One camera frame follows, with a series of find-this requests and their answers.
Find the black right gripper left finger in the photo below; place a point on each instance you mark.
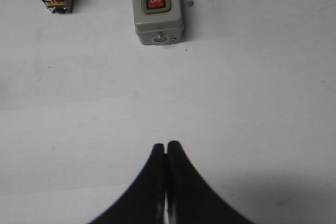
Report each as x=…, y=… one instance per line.
x=144, y=200

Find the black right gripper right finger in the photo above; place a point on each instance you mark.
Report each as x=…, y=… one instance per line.
x=190, y=199

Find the grey on-off switch box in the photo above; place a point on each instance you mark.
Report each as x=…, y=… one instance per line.
x=158, y=22

